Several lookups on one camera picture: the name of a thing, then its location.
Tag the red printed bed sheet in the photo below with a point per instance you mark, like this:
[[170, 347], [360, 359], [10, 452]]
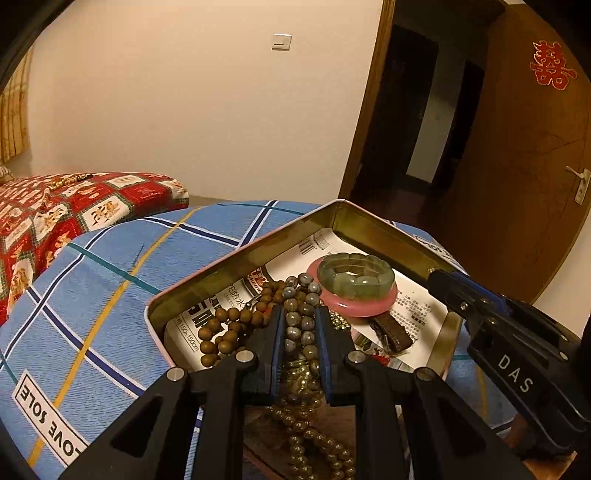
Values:
[[37, 221]]

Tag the wooden door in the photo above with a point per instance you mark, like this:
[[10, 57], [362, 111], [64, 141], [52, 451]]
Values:
[[508, 161]]

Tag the beige patterned curtain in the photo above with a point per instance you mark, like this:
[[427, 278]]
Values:
[[14, 120]]

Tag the printed paper leaflet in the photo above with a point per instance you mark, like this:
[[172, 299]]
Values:
[[415, 304]]

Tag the red paper door decoration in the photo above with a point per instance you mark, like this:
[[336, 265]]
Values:
[[551, 64]]

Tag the pink bangle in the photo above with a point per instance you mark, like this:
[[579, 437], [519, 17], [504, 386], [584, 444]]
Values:
[[355, 308]]

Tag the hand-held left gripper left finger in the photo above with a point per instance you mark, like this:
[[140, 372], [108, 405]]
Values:
[[277, 341]]

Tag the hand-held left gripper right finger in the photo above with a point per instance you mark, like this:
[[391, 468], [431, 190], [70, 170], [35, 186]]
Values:
[[323, 346]]

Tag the blue plaid blanket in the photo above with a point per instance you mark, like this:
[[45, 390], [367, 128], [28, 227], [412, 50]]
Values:
[[92, 295]]

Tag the olive bead strand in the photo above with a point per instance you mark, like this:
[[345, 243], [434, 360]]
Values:
[[323, 443]]

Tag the wooden door frame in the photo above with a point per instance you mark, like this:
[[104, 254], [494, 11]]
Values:
[[364, 115]]

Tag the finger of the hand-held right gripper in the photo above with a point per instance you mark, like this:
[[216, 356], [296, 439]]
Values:
[[485, 291], [455, 295]]

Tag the pink tin box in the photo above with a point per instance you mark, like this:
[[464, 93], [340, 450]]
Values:
[[369, 221]]

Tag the white light switch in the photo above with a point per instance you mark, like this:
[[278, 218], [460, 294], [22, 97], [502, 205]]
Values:
[[281, 42]]

